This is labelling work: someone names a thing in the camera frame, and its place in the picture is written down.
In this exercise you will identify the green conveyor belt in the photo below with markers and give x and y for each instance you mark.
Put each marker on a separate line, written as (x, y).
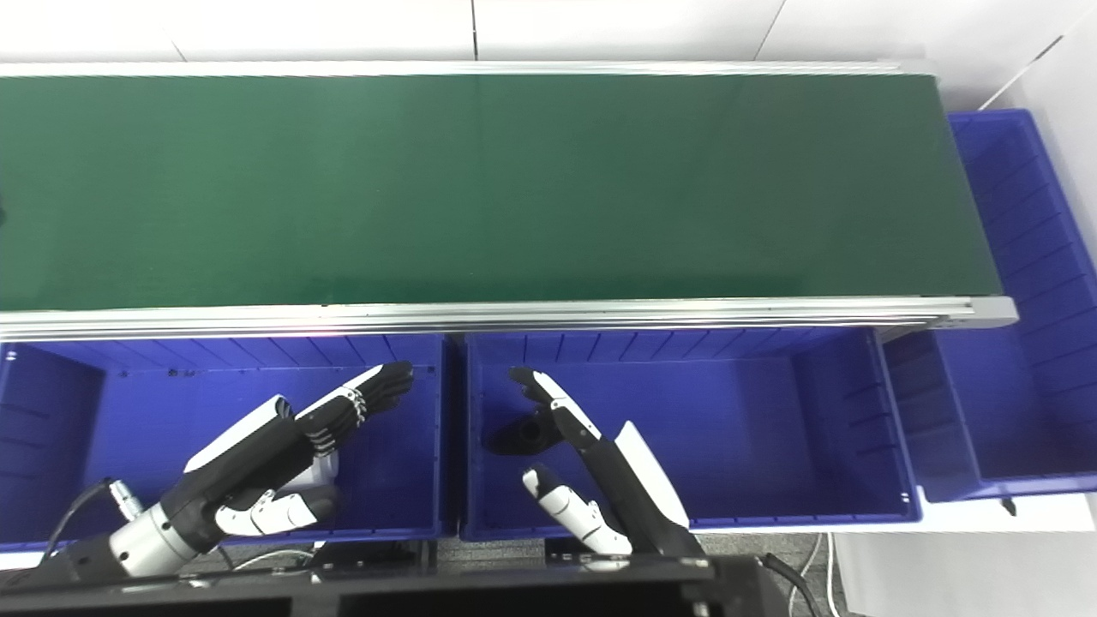
(514, 315)
(480, 188)

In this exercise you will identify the black robot torso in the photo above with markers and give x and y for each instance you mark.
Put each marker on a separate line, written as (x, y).
(428, 591)

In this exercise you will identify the black flange part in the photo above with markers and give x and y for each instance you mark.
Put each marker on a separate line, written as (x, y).
(514, 437)

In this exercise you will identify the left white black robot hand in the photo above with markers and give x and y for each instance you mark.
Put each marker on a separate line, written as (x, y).
(257, 446)

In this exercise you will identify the blue plastic bin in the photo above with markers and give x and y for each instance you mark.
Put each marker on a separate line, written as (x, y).
(137, 411)
(1020, 343)
(737, 437)

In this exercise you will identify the white plastic part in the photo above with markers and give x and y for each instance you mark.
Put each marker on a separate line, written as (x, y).
(324, 470)

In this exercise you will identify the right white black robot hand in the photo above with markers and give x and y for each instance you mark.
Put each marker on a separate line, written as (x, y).
(638, 488)

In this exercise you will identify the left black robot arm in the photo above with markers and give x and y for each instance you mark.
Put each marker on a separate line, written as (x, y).
(141, 540)

